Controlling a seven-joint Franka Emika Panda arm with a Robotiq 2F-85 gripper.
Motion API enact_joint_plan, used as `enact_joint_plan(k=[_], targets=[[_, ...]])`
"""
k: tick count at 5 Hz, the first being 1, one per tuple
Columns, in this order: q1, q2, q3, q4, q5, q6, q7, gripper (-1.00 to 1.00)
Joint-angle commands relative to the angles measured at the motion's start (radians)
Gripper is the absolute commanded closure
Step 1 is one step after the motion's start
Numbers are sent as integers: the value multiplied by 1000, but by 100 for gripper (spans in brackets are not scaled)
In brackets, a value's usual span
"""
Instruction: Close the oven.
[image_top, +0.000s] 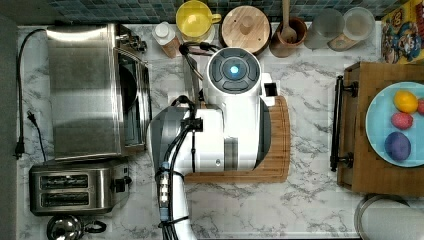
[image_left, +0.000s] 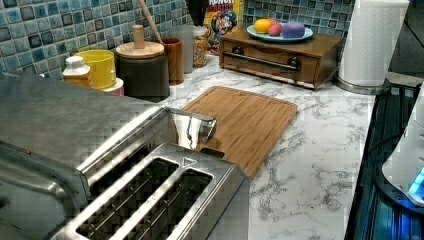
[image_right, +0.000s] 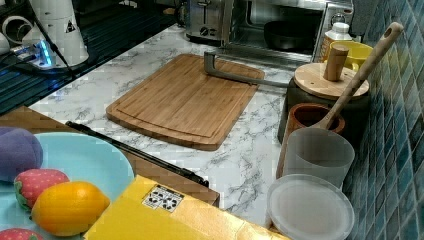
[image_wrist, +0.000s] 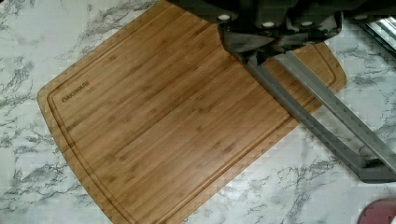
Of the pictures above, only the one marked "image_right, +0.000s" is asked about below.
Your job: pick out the black pan inside oven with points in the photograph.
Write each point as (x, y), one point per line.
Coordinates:
(291, 35)

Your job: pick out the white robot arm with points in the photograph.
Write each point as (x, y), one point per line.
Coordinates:
(54, 39)

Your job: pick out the brown ceramic utensil holder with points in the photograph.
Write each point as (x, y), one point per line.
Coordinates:
(305, 118)

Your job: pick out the white cap spice bottle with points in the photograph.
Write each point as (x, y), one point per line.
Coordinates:
(339, 32)

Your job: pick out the stainless steel slot toaster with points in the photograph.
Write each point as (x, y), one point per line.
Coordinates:
(204, 21)

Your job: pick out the bamboo cutting board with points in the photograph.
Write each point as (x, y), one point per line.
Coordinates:
(181, 104)

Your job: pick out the yellow toy lemon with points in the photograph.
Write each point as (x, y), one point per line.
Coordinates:
(69, 208)

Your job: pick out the yellow cereal box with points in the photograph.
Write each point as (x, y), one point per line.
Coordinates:
(147, 210)

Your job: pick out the clear plastic lid container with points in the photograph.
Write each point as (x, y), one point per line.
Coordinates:
(305, 207)

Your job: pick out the red toy strawberry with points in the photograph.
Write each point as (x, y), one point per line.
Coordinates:
(30, 184)
(19, 234)

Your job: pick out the wooden spoon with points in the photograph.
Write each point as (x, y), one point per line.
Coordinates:
(335, 64)

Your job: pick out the purple toy fruit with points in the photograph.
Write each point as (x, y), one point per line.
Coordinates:
(20, 150)

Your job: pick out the black canister with wooden lid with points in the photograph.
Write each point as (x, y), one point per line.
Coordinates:
(327, 92)

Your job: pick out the frosted plastic cup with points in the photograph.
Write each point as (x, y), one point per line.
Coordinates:
(342, 151)

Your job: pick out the yellow plastic cup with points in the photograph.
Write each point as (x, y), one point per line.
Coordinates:
(357, 54)

